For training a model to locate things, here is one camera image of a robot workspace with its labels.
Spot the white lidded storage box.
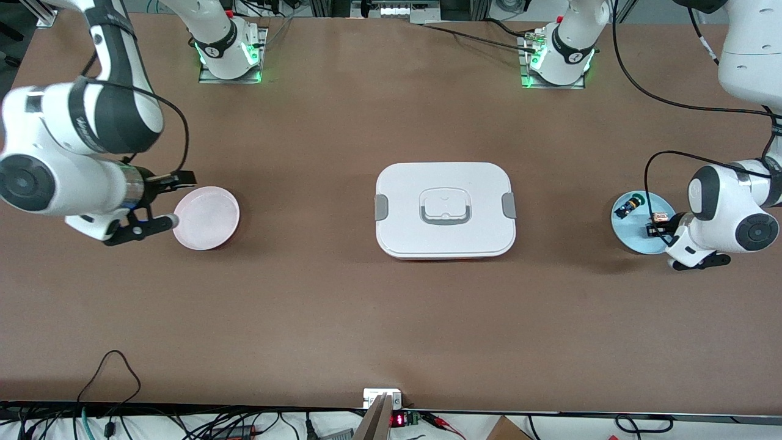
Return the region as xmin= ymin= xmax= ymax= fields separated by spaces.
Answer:
xmin=374 ymin=161 xmax=517 ymax=263

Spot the light blue round plate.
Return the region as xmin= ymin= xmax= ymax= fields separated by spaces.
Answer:
xmin=610 ymin=191 xmax=677 ymax=255

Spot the pale pink round plate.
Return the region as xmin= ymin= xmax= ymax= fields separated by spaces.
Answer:
xmin=172 ymin=186 xmax=241 ymax=252

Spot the brown cardboard piece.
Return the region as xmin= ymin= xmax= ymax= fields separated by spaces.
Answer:
xmin=486 ymin=416 xmax=533 ymax=440

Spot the green button blue switch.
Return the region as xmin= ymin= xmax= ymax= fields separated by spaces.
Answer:
xmin=613 ymin=194 xmax=649 ymax=220

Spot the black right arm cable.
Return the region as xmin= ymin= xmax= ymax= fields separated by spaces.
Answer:
xmin=78 ymin=52 xmax=191 ymax=179

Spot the looped black cable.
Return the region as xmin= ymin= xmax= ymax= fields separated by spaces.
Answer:
xmin=76 ymin=350 xmax=142 ymax=422

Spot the long black left arm cable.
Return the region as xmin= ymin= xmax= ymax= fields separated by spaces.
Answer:
xmin=612 ymin=0 xmax=782 ymax=118

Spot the silver aluminium frame profile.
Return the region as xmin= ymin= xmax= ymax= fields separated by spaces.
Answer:
xmin=18 ymin=0 xmax=57 ymax=28

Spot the black cable across table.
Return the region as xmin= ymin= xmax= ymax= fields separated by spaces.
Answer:
xmin=420 ymin=17 xmax=541 ymax=48

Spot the grey camera post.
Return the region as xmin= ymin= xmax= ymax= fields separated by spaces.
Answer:
xmin=353 ymin=393 xmax=393 ymax=440

